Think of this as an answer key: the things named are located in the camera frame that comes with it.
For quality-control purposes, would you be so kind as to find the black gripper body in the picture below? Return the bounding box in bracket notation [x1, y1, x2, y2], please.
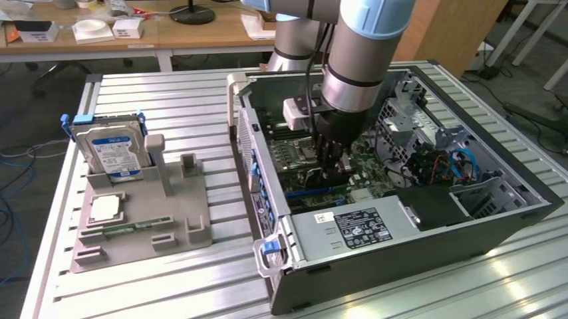
[311, 108, 370, 149]

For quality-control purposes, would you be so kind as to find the green graphics card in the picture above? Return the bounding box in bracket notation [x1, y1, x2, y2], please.
[277, 154, 356, 197]

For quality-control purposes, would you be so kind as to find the CPU socket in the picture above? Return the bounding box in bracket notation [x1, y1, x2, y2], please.
[294, 136, 318, 163]

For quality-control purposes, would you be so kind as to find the green motherboard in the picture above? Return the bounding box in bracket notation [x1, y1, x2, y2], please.
[257, 111, 400, 215]

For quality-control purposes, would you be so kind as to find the blue expansion slot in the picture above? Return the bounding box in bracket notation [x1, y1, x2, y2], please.
[283, 185, 331, 200]

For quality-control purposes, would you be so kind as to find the silver chipset heatsink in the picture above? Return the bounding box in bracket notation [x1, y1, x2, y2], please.
[350, 189, 378, 203]

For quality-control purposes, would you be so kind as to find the silver metal disk bay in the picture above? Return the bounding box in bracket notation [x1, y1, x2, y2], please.
[374, 71, 466, 157]

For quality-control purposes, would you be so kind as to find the grey power supply unit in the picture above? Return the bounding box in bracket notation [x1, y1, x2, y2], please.
[279, 195, 422, 263]

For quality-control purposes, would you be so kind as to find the black plastic shroud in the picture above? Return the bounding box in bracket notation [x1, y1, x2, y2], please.
[393, 183, 474, 233]

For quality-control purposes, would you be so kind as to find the stack of white papers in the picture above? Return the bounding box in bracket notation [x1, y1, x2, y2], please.
[241, 13, 277, 41]

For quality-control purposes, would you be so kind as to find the perforated metal drive cage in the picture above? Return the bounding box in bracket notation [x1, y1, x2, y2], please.
[448, 172, 532, 221]

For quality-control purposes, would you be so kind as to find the wooden cabinet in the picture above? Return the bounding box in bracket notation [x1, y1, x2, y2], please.
[393, 0, 509, 79]

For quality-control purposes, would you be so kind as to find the black open PC case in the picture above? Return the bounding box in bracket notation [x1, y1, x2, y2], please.
[226, 64, 565, 316]

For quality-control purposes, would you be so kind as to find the wooden desk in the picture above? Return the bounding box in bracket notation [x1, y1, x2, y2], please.
[0, 0, 400, 64]

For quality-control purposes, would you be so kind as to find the grey parts rack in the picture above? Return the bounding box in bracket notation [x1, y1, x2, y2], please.
[70, 134, 213, 274]

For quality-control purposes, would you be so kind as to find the black floor stand foot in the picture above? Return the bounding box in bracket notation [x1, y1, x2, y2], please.
[504, 99, 568, 136]

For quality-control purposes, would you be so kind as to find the black round lamp base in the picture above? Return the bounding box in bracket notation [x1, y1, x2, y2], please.
[170, 0, 217, 26]

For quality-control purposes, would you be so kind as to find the hard disk with blue carrier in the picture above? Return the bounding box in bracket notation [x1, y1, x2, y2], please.
[59, 112, 150, 183]

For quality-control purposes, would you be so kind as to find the green RAM stick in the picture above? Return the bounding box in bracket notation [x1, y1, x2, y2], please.
[100, 217, 172, 235]

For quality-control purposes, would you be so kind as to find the silver CPU chip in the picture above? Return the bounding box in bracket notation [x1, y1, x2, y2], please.
[88, 195, 122, 222]

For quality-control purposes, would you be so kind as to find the small white labelled box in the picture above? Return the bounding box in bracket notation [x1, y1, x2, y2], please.
[111, 18, 146, 39]

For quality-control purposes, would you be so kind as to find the black office chair base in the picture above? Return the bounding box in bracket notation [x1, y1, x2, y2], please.
[25, 61, 96, 98]

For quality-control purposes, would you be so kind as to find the white box with black lid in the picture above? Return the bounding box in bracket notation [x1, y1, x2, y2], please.
[12, 20, 61, 43]

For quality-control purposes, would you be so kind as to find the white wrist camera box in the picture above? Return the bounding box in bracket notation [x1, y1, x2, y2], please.
[282, 97, 327, 132]

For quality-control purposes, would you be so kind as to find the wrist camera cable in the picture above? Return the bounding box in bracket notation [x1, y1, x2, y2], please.
[303, 19, 331, 147]

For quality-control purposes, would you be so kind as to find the blue wire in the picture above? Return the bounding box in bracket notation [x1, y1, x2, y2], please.
[446, 148, 481, 183]

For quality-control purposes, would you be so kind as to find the white frame table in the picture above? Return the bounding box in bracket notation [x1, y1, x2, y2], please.
[485, 0, 568, 91]

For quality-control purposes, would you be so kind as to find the grey floor cable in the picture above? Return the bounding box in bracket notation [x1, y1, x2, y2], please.
[0, 139, 70, 160]

